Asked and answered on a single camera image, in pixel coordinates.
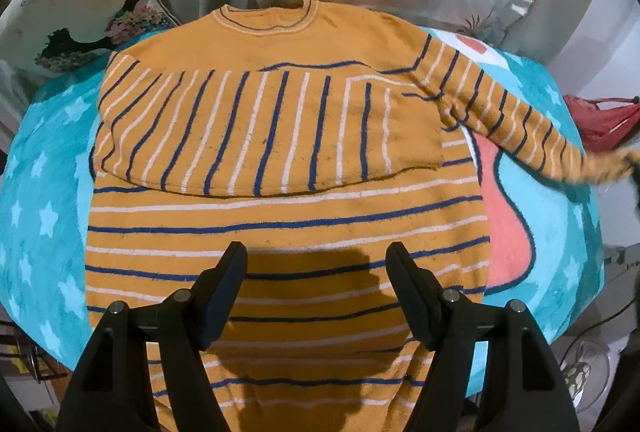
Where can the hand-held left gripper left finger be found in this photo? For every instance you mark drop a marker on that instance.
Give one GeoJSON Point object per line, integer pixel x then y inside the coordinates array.
{"type": "Point", "coordinates": [226, 282]}

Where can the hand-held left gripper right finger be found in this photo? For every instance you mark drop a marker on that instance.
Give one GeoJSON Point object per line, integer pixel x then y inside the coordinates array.
{"type": "Point", "coordinates": [407, 282]}

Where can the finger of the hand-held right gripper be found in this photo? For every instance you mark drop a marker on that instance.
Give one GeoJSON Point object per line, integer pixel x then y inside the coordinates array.
{"type": "Point", "coordinates": [636, 194]}

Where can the orange striped sweater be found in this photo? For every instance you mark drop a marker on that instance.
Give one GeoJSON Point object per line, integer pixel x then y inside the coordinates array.
{"type": "Point", "coordinates": [300, 121]}

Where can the red bag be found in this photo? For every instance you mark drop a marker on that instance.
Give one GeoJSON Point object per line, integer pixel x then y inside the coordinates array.
{"type": "Point", "coordinates": [600, 121]}

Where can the clear glass container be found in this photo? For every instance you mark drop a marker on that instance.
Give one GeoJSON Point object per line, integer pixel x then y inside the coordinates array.
{"type": "Point", "coordinates": [585, 367]}

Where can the turquoise star print blanket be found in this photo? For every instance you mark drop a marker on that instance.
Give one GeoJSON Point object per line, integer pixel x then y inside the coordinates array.
{"type": "Point", "coordinates": [45, 161]}

